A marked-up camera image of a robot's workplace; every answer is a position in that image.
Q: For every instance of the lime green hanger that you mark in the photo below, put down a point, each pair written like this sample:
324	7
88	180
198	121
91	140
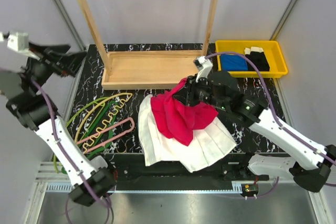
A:
70	121

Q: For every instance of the yellow plastic tray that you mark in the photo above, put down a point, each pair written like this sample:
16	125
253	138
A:
276	61

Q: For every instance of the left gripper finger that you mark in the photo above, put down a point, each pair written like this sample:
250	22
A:
56	50
71	63

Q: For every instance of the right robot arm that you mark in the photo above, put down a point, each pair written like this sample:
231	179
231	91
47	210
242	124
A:
308	163

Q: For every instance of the magenta pink shirt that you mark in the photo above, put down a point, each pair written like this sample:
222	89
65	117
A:
178	121

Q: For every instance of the wooden clothes rack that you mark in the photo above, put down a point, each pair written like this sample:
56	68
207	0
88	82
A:
145	69

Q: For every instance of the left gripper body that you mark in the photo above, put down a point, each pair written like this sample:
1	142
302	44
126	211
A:
58	67

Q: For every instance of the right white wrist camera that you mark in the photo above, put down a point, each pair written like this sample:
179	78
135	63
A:
204	66

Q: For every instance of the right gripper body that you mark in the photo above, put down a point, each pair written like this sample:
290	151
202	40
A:
197	92

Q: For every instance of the folded blue cloth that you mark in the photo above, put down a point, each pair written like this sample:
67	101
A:
232	63

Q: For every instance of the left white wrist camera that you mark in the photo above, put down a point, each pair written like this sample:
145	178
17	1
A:
18	42

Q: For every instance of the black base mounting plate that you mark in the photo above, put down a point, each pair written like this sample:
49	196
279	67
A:
233	167

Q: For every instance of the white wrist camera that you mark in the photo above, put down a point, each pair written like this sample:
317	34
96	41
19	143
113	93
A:
18	42
204	66

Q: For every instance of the folded black cloth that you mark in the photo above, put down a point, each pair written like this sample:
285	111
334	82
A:
257	56

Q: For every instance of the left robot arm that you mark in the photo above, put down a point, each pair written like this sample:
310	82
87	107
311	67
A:
29	103

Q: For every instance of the white pink garment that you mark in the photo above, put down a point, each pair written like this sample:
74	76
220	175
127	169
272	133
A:
206	148

